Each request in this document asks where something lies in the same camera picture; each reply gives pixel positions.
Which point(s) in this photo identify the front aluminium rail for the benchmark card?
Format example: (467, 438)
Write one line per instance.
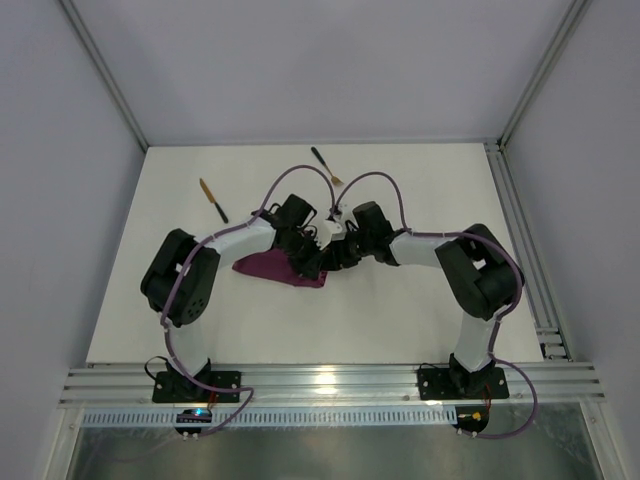
(320, 385)

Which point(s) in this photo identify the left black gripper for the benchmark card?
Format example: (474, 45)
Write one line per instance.
(310, 265)

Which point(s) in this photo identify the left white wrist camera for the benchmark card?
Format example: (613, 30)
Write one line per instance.
(327, 232)

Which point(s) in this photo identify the aluminium rail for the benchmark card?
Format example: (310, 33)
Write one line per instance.
(546, 314)
(320, 385)

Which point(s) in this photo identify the left black controller board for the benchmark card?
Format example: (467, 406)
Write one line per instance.
(193, 421)

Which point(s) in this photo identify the black controller board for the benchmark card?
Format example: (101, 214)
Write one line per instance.
(471, 421)
(193, 421)

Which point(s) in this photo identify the right corner frame post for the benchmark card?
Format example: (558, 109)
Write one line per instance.
(567, 27)

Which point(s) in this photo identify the right black controller board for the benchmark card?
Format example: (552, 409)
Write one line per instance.
(471, 421)

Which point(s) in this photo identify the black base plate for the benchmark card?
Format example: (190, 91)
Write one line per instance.
(172, 387)
(445, 383)

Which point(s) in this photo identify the right side aluminium rail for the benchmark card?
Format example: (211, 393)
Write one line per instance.
(546, 314)

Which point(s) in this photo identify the purple cloth napkin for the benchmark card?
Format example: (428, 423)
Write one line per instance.
(273, 265)

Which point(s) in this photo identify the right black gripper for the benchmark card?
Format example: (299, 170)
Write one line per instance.
(333, 257)

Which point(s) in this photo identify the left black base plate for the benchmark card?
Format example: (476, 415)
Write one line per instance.
(172, 387)

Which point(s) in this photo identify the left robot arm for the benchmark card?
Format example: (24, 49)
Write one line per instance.
(179, 282)

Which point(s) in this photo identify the corner frame post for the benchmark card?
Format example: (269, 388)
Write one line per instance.
(93, 53)
(567, 27)

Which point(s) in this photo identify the slotted cable duct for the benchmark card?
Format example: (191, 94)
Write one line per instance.
(332, 416)

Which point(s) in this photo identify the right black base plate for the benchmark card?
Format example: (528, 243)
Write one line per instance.
(445, 383)

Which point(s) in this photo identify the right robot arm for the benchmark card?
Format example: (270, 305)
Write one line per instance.
(484, 280)

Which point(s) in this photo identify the left corner frame post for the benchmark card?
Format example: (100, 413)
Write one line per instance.
(93, 53)

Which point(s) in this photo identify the gold fork black handle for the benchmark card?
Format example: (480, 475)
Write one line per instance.
(335, 181)

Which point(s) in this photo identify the gold knife black handle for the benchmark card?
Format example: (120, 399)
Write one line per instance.
(212, 200)

